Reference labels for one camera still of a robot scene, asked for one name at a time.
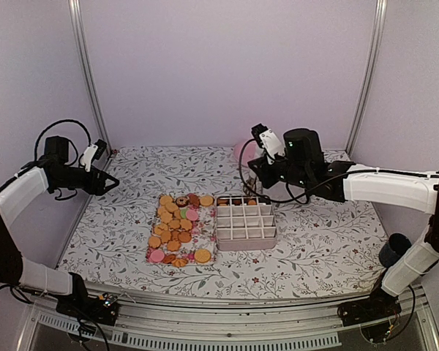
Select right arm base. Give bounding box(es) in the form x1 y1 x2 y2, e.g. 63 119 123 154
337 289 402 326

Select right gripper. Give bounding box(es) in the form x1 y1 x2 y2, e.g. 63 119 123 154
248 153 311 190

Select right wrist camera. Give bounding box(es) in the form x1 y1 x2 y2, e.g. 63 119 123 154
251 124 285 165

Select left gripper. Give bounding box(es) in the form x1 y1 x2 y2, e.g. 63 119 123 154
54 165 120 195

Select aluminium post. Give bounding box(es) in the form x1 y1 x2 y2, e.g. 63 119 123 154
68 0 112 156
345 0 388 156

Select round cream sandwich cookie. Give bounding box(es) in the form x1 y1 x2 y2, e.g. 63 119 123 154
194 249 211 263

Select chocolate sprinkle donut cookie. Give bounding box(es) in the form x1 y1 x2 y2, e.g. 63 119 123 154
175 196 190 208

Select pink round cookie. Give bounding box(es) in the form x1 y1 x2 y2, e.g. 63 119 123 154
149 249 165 263

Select floral cookie tray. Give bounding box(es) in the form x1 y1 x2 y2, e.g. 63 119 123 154
145 193 219 265

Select round biscuit top right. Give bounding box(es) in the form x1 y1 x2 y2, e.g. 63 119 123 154
200 195 214 207

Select right aluminium post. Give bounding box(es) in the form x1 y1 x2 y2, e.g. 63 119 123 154
345 0 388 156

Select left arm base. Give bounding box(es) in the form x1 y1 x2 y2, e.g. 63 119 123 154
55 295 120 326

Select pink sandwich cookie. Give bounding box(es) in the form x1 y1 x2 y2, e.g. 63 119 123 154
186 209 198 222

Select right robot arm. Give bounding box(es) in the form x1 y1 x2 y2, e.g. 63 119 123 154
247 124 439 319

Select metal tongs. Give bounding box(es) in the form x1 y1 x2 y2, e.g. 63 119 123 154
243 176 261 197

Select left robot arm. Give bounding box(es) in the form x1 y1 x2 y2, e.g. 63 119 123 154
0 132 119 317

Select left aluminium post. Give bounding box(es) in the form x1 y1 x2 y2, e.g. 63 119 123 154
68 0 112 156

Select dark blue cup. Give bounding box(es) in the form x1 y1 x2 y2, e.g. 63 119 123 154
378 233 412 268

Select compartment tin box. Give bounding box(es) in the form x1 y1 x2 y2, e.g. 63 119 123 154
216 196 277 252

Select swirl butter cookie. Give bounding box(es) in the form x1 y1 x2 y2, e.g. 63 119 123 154
172 259 188 268

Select green sandwich cookie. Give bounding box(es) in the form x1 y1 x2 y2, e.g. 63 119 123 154
180 208 188 219

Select pink plate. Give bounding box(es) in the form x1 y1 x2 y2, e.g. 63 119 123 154
233 141 262 165

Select front aluminium rail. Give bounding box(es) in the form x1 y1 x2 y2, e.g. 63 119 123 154
17 284 439 350

